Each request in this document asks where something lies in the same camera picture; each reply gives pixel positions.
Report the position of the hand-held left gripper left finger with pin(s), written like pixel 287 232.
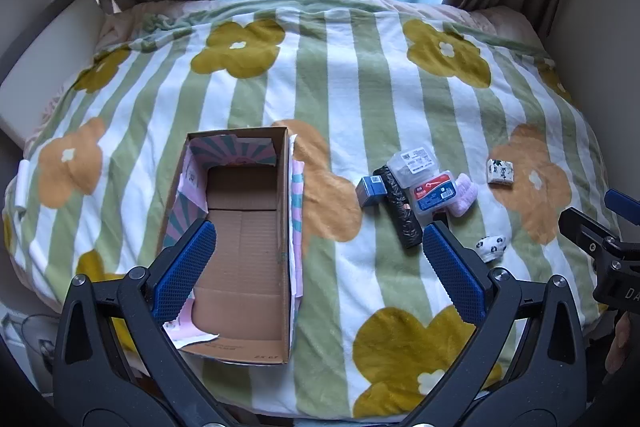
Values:
pixel 186 269

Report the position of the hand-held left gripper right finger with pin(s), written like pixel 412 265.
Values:
pixel 454 274

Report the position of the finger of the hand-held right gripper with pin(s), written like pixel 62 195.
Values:
pixel 582 227
pixel 622 203

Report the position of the white panda print sock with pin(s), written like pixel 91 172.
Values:
pixel 491 248

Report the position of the cardboard box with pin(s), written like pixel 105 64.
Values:
pixel 240 257

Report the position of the pink fuzzy socks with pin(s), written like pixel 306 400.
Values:
pixel 465 197

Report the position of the long black textured packet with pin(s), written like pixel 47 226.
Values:
pixel 400 212

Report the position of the red and blue labelled case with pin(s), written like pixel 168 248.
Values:
pixel 432 194

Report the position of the small blue box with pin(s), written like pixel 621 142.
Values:
pixel 371 192

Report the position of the clear plastic box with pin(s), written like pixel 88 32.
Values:
pixel 412 164

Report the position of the person's right hand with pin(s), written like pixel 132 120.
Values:
pixel 619 342

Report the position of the white patterned tissue packet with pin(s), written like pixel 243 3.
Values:
pixel 501 171

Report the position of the floral striped blanket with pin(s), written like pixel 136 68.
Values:
pixel 350 107

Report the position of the white headboard panel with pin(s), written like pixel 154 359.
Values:
pixel 50 57

